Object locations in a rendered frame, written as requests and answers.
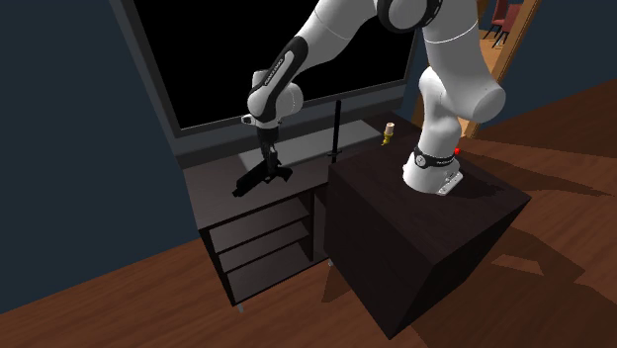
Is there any dark robot stand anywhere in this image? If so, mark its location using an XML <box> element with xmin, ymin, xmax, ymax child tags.
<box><xmin>322</xmin><ymin>139</ymin><xmax>533</xmax><ymax>341</ymax></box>

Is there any thin black upright rod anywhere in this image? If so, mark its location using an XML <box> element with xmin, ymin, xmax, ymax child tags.
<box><xmin>326</xmin><ymin>99</ymin><xmax>345</xmax><ymax>165</ymax></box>

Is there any red chair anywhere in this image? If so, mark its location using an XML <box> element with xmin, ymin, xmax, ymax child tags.
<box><xmin>483</xmin><ymin>0</ymin><xmax>525</xmax><ymax>47</ymax></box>

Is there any dark television cabinet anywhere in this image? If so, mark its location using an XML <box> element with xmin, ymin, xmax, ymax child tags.
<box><xmin>182</xmin><ymin>112</ymin><xmax>421</xmax><ymax>310</ymax></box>

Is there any large black television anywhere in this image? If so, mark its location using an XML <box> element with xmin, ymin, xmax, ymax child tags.
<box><xmin>108</xmin><ymin>0</ymin><xmax>421</xmax><ymax>170</ymax></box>

